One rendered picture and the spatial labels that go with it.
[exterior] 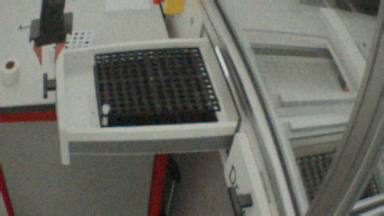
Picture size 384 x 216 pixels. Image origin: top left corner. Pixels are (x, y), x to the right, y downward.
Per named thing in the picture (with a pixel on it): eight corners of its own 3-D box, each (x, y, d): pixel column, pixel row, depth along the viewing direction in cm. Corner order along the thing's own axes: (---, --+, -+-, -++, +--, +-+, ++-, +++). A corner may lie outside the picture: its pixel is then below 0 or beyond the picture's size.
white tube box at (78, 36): (48, 61, 148) (49, 50, 145) (54, 41, 154) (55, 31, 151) (88, 62, 149) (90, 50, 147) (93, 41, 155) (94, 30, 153)
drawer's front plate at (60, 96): (62, 166, 117) (59, 128, 110) (54, 70, 137) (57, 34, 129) (69, 166, 118) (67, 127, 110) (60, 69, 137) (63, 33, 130)
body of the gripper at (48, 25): (72, 37, 106) (76, 7, 101) (28, 45, 104) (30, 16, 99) (72, 18, 111) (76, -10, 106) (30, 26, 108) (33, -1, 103)
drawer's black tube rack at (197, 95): (100, 138, 122) (101, 114, 118) (91, 77, 134) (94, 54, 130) (215, 134, 128) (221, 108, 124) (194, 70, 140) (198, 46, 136)
